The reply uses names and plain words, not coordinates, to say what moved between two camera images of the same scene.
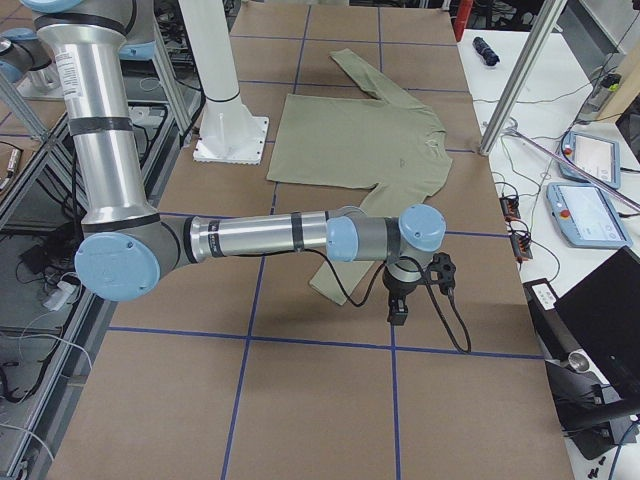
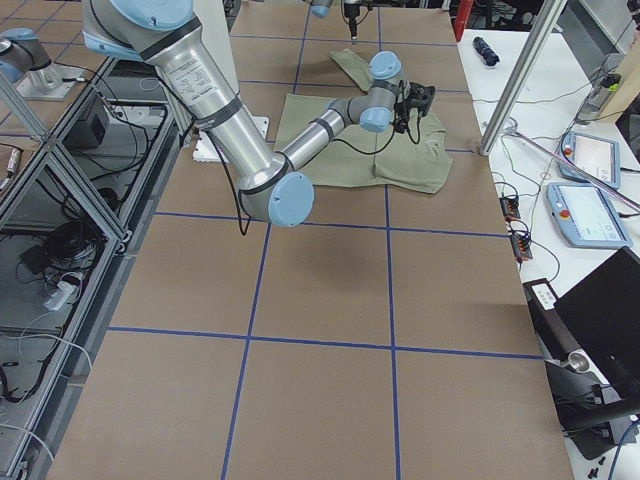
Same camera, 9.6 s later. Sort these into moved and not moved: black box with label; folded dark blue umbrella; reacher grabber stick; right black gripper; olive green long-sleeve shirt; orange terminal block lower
Moved: right black gripper; olive green long-sleeve shirt
Not moved: folded dark blue umbrella; black box with label; orange terminal block lower; reacher grabber stick
